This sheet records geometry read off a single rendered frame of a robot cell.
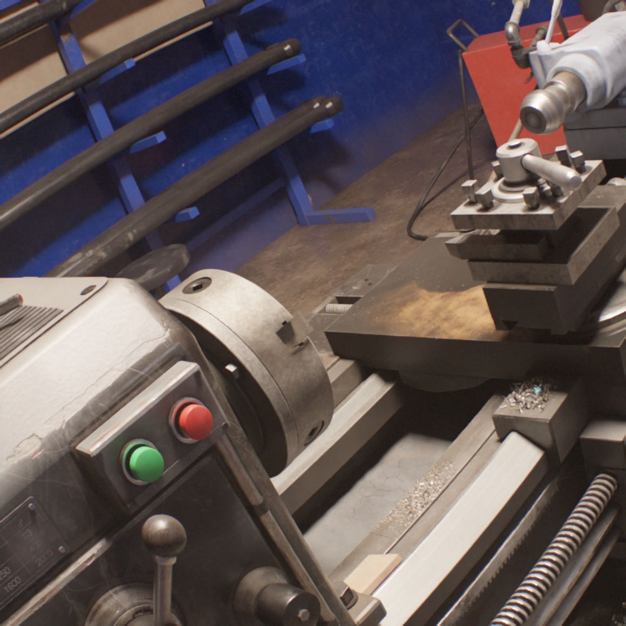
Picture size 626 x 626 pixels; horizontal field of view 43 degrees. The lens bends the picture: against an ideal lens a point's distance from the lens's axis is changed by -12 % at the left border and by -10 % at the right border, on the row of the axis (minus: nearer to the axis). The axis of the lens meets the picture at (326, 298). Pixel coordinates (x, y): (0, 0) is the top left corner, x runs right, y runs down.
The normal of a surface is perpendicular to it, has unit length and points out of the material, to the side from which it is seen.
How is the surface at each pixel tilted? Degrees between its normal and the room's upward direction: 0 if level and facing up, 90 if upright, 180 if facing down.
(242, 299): 35
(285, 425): 100
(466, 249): 90
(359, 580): 19
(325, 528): 10
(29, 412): 45
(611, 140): 90
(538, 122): 90
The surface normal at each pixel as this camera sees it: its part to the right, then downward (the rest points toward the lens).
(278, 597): -0.48, -0.73
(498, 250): -0.64, 0.52
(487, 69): -0.34, 0.50
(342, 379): 0.70, 0.02
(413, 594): 0.11, -0.68
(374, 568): -0.57, -0.81
